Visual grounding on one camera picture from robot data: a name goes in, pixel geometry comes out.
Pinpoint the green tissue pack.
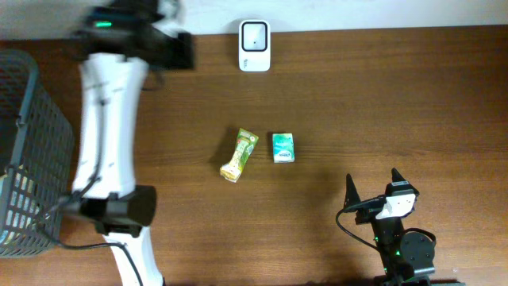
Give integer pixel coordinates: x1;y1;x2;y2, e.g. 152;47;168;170
272;133;295;163

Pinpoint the green snack stick pack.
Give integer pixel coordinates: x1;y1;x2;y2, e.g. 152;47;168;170
220;129;259;183

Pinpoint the black right camera cable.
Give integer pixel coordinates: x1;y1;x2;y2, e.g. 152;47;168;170
335;196;387;252

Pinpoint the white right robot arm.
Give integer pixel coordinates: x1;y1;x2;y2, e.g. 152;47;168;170
335;168;461;286

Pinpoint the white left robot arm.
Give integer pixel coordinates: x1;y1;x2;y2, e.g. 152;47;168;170
58;22;194;285

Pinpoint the dark grey plastic basket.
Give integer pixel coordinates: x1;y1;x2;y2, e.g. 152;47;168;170
1;50;75;258

